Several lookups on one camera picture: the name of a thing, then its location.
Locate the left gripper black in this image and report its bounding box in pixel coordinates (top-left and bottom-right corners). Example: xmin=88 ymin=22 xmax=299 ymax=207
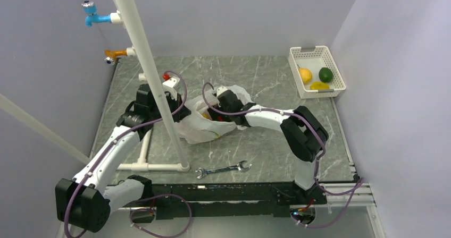
xmin=150 ymin=91 xmax=191 ymax=123

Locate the translucent white plastic bag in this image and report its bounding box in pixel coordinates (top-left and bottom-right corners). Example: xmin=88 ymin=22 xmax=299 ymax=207
xmin=175 ymin=95 xmax=237 ymax=144

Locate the yellow fake mango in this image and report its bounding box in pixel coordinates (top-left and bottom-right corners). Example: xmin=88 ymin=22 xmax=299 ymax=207
xmin=310 ymin=81 xmax=330 ymax=90

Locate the green fake lime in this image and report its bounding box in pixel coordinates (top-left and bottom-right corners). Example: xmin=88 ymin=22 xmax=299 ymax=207
xmin=318 ymin=67 xmax=334 ymax=83

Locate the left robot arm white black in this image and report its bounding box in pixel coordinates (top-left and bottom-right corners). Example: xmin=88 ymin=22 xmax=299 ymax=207
xmin=55 ymin=84 xmax=162 ymax=237

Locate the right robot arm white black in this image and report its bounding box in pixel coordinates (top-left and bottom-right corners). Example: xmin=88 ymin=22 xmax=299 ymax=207
xmin=211 ymin=87 xmax=329 ymax=203

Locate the orange plastic faucet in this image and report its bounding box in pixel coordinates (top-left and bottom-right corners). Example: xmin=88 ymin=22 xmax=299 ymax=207
xmin=104 ymin=49 xmax=128 ymax=65

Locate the silver open-end wrench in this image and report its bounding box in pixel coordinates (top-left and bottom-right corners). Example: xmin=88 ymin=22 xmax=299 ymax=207
xmin=195 ymin=160 xmax=252 ymax=179

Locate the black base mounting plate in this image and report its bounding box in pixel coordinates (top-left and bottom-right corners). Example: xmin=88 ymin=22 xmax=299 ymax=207
xmin=126 ymin=182 xmax=327 ymax=220

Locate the white perforated plastic basket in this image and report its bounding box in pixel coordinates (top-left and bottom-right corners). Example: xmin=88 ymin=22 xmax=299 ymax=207
xmin=288 ymin=46 xmax=346 ymax=99

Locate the blue plastic faucet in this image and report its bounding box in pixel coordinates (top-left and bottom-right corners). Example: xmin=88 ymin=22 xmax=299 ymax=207
xmin=81 ymin=1 xmax=112 ymax=27

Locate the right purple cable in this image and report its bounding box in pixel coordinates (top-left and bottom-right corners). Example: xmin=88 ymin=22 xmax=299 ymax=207
xmin=202 ymin=82 xmax=365 ymax=230

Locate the purple cable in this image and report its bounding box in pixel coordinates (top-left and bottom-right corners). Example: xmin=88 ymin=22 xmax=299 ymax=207
xmin=63 ymin=71 xmax=193 ymax=238
xmin=202 ymin=82 xmax=365 ymax=230

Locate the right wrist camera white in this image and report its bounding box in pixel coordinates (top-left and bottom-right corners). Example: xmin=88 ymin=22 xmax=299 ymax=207
xmin=215 ymin=86 xmax=228 ymax=97

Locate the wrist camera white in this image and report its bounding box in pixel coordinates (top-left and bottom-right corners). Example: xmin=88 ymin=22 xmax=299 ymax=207
xmin=162 ymin=73 xmax=180 ymax=100
xmin=215 ymin=86 xmax=228 ymax=97

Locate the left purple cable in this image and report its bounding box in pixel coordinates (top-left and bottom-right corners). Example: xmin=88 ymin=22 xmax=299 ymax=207
xmin=63 ymin=71 xmax=193 ymax=238

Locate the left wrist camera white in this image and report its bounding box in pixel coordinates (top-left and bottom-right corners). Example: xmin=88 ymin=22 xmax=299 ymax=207
xmin=162 ymin=73 xmax=180 ymax=100

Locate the white PVC pipe frame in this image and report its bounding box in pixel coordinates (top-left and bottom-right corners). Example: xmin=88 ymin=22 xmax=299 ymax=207
xmin=1 ymin=0 xmax=190 ymax=172

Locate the aluminium rail frame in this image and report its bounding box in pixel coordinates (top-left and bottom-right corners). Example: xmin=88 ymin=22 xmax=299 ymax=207
xmin=56 ymin=183 xmax=387 ymax=238

